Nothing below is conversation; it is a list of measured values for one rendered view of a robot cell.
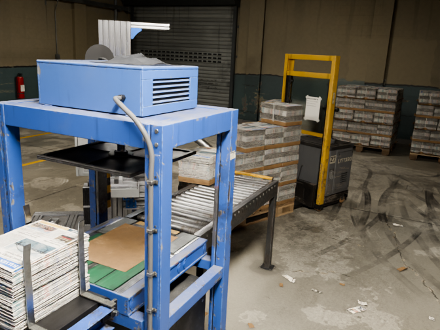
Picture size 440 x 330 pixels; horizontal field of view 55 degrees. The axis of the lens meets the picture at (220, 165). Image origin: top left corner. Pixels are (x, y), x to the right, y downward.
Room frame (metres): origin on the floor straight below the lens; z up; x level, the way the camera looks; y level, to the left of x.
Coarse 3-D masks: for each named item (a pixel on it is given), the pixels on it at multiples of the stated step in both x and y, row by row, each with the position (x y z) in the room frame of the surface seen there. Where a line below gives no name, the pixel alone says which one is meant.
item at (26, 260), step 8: (24, 208) 1.72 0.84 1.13; (24, 216) 1.72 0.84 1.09; (80, 224) 1.58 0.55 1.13; (80, 232) 1.59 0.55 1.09; (80, 240) 1.59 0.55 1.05; (24, 248) 1.34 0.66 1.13; (80, 248) 1.58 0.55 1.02; (24, 256) 1.35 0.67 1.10; (80, 256) 1.58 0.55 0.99; (24, 264) 1.35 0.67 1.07; (80, 264) 1.58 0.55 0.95; (24, 272) 1.35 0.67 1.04; (80, 272) 1.58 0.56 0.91; (24, 280) 1.35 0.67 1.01; (80, 280) 1.58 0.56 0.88; (32, 288) 1.37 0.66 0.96; (80, 288) 1.58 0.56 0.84; (32, 296) 1.37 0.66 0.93; (32, 304) 1.37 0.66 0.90; (32, 312) 1.36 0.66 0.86; (32, 320) 1.36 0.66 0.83
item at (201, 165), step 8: (184, 160) 3.28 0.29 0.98; (192, 160) 3.24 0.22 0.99; (200, 160) 3.21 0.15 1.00; (208, 160) 3.18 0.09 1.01; (184, 168) 3.29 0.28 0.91; (192, 168) 3.25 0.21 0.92; (200, 168) 3.22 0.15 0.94; (208, 168) 3.19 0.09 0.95; (184, 176) 3.28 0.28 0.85; (192, 176) 3.25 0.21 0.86; (200, 176) 3.22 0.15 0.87; (208, 176) 3.19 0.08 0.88
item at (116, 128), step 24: (24, 120) 1.87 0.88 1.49; (48, 120) 1.80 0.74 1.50; (72, 120) 1.74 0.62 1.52; (96, 120) 1.68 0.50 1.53; (120, 120) 1.63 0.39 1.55; (144, 120) 1.64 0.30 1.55; (168, 120) 1.67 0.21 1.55; (192, 120) 1.75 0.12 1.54; (216, 120) 1.94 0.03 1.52; (120, 144) 1.63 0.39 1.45; (144, 144) 1.58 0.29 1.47
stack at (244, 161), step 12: (240, 156) 4.24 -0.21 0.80; (252, 156) 4.35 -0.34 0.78; (264, 156) 4.48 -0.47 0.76; (276, 156) 4.61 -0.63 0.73; (240, 168) 4.24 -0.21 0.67; (252, 168) 4.36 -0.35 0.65; (264, 168) 4.48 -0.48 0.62; (276, 168) 4.62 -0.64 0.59; (264, 180) 4.49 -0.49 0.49; (264, 204) 4.51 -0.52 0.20; (252, 216) 4.39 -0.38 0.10; (276, 216) 4.65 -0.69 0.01
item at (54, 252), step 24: (0, 240) 1.54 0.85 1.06; (24, 240) 1.55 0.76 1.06; (48, 240) 1.56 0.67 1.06; (72, 240) 1.58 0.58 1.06; (0, 264) 1.36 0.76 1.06; (48, 264) 1.46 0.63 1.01; (72, 264) 1.57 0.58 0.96; (0, 288) 1.34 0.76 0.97; (24, 288) 1.36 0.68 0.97; (48, 288) 1.46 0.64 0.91; (72, 288) 1.56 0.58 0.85; (0, 312) 1.34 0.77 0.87; (24, 312) 1.35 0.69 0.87; (48, 312) 1.45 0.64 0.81
